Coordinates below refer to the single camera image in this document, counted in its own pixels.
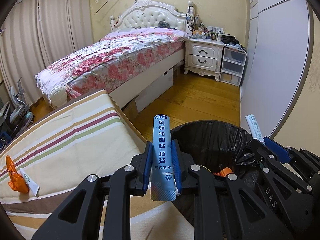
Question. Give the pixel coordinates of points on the white storage box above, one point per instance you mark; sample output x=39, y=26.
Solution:
x=157, y=90

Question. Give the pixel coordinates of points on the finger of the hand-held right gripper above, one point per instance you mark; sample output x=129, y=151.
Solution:
x=280, y=180
x=277, y=150

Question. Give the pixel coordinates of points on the plastic drawer unit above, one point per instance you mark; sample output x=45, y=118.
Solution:
x=233, y=65

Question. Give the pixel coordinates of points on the light blue sachet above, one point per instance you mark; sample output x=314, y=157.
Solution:
x=162, y=155

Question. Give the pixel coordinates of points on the trash bin with black bag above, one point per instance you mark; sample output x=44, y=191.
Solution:
x=212, y=140

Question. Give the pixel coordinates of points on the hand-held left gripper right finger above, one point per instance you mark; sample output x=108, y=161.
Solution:
x=176, y=165

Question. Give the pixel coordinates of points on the white tufted headboard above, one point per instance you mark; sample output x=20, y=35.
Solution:
x=150, y=15

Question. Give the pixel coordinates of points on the black bag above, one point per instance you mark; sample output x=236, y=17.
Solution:
x=230, y=40

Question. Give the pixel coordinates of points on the orange foil wrapper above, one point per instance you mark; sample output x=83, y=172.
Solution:
x=16, y=180

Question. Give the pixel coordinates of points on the grey-blue desk chair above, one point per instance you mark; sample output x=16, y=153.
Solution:
x=21, y=110

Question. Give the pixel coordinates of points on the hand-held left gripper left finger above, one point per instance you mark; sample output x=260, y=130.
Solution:
x=147, y=170

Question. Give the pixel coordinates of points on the clutter of bottles on nightstand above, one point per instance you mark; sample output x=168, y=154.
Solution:
x=205, y=32

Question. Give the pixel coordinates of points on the brown cardboard box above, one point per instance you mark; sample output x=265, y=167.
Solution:
x=131, y=107

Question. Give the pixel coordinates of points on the white bed frame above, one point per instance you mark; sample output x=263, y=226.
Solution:
x=150, y=75

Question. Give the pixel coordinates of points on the beige curtain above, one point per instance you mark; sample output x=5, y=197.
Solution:
x=50, y=30

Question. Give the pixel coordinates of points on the bed with floral cover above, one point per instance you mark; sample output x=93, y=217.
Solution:
x=112, y=60

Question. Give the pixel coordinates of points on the white wardrobe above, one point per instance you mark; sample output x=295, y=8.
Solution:
x=275, y=55

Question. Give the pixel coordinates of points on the white sachet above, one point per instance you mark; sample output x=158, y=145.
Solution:
x=253, y=127
x=30, y=182

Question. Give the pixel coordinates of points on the white nightstand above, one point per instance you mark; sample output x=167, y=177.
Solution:
x=203, y=57

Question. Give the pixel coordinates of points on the orange plastic scrap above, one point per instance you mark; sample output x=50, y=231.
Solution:
x=223, y=172

